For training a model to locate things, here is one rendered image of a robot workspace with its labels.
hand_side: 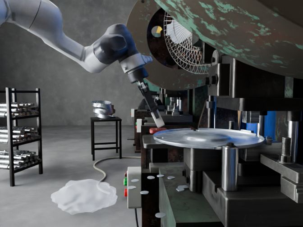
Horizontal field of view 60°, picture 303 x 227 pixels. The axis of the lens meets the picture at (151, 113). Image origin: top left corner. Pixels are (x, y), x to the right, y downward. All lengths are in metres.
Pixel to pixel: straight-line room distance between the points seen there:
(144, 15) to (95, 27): 5.53
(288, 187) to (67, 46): 0.79
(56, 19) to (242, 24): 0.66
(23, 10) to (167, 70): 1.36
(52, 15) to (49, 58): 6.85
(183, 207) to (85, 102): 6.89
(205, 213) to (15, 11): 0.71
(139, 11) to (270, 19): 1.86
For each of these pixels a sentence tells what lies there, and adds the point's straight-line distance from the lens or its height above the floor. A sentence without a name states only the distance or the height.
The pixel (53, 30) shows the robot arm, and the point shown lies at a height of 1.09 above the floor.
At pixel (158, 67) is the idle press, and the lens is 2.02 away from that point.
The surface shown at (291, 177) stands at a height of 0.74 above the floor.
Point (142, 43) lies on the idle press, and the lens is 2.05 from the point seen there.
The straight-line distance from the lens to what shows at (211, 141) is 0.67.
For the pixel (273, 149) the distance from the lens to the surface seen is 0.72.
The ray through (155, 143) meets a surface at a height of 0.78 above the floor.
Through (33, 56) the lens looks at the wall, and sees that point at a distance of 7.85.
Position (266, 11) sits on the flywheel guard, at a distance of 0.27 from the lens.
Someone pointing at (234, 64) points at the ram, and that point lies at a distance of 0.67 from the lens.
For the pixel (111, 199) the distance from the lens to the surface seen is 2.13.
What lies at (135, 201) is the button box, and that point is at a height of 0.52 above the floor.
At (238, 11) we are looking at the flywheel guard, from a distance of 0.29.
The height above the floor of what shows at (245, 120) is 0.83.
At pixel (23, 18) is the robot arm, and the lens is 0.86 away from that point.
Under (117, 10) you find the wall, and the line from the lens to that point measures 7.64.
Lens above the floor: 0.90
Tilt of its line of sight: 5 degrees down
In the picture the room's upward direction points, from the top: straight up
